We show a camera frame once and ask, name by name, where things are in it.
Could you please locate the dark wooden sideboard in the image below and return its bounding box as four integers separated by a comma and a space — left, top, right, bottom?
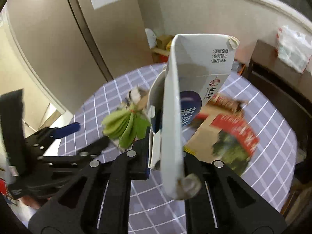
246, 39, 312, 185

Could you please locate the dark green snack wrapper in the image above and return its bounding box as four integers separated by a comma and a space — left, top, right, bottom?
125, 87, 149, 110

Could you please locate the brown cardboard box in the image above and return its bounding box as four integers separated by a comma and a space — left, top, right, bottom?
151, 35, 174, 63

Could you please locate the white blue carton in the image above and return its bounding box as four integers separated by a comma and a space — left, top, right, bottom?
146, 34, 239, 200

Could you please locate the torn printed cardboard box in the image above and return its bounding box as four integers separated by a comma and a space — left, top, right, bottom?
183, 94, 259, 176

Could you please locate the white plastic bag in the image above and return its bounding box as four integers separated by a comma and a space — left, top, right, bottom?
277, 25, 311, 74

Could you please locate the green leaf-shaped wrapper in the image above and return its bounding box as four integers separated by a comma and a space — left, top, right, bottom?
102, 104, 151, 152

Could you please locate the beige double-door refrigerator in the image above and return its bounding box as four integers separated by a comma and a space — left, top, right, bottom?
5, 0, 152, 113

